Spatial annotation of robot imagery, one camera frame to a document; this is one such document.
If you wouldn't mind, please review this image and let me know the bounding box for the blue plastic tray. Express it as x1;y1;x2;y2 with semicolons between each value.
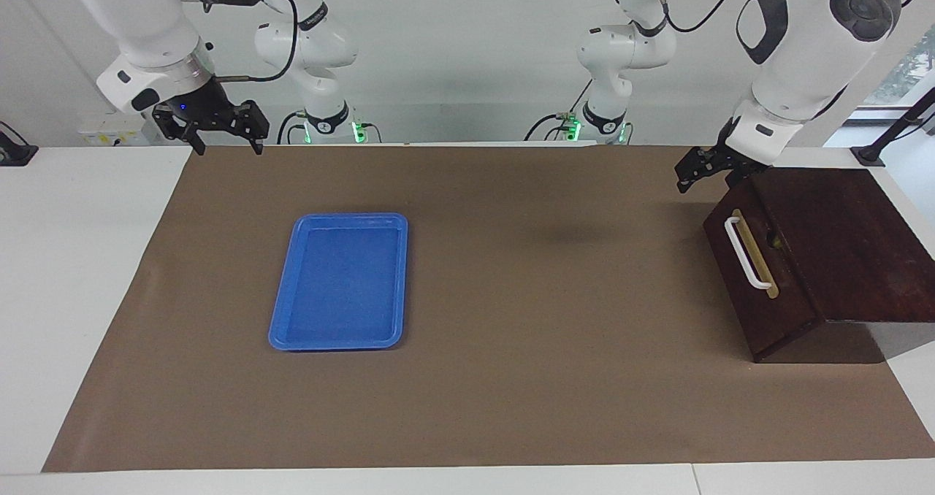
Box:
268;212;409;352

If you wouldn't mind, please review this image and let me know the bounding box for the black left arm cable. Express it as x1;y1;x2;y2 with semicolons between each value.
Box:
654;0;915;34

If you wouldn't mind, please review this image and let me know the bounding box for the white power socket box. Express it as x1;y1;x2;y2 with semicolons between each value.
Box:
79;112;150;147

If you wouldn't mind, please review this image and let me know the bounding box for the white drawer handle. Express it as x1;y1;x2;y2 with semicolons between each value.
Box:
723;216;774;291

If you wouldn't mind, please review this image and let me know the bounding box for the dark wooden drawer cabinet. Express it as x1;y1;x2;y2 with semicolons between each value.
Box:
749;168;935;364

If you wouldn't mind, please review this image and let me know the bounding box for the black base cable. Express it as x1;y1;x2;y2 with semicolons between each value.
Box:
276;112;308;145
522;79;592;143

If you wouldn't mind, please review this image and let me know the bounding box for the brown paper table mat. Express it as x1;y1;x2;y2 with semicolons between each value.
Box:
42;145;935;472

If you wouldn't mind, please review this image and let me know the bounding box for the window with greenery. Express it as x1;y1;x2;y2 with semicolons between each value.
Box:
866;28;935;109

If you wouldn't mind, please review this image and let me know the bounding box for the dark wooden drawer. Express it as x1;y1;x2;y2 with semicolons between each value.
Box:
703;180;828;364

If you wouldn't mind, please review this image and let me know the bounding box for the black table clamp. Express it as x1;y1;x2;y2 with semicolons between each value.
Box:
0;121;39;166

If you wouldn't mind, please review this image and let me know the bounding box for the black angled stand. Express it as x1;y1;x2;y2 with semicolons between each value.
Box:
851;86;935;167

